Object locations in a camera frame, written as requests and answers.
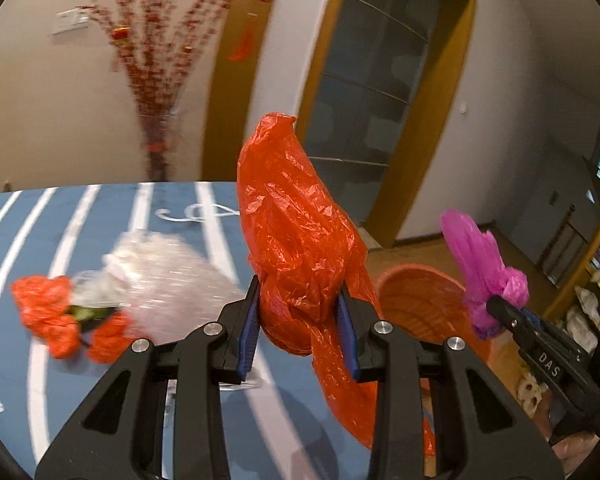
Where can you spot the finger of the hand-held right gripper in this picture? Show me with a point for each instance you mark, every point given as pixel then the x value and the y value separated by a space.
pixel 560 340
pixel 545 360

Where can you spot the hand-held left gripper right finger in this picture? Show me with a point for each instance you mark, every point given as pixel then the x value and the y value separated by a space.
pixel 347 340

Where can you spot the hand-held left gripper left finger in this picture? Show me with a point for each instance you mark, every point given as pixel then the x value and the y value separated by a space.
pixel 247 332

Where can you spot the orange plastic basket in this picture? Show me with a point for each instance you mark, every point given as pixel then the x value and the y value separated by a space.
pixel 420 305

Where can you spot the white plastic bag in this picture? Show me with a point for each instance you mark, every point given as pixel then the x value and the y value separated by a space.
pixel 170 285

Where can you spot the purple plastic bag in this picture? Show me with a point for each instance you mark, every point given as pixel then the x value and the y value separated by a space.
pixel 472 260

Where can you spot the large red plastic bag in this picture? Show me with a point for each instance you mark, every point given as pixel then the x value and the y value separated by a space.
pixel 290 220

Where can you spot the person's right hand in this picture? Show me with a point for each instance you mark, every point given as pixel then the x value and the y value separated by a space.
pixel 577 452

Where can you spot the white crumpled cloth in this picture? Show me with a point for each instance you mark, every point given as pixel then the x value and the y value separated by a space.
pixel 587 300
pixel 580 327

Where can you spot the wooden chair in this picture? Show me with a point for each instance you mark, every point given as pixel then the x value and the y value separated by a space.
pixel 562 245

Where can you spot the grey door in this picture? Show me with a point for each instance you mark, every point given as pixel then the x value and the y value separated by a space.
pixel 555 185

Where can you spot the blue white striped blanket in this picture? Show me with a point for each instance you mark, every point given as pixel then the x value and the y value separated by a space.
pixel 110 220

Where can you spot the glass floor vase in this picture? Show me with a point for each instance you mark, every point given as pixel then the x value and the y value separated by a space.
pixel 156 160

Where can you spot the crumpled red plastic bag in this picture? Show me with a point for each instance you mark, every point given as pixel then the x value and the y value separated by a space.
pixel 45 295

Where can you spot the red berry branch decoration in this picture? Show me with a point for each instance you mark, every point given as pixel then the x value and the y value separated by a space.
pixel 155 75

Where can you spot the red hanging door ornament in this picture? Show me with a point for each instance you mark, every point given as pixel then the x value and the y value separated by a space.
pixel 242 46

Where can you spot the glass door with wooden frame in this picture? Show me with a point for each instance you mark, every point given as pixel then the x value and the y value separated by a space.
pixel 365 110

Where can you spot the white wall switch plate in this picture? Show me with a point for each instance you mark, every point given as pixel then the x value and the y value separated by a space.
pixel 70 21

